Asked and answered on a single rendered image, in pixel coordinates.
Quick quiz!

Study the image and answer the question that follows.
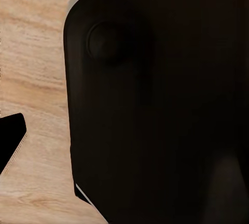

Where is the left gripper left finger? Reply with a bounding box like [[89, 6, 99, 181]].
[[0, 113, 26, 174]]

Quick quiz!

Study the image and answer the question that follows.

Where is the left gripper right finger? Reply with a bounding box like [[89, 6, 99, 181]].
[[233, 113, 249, 153]]

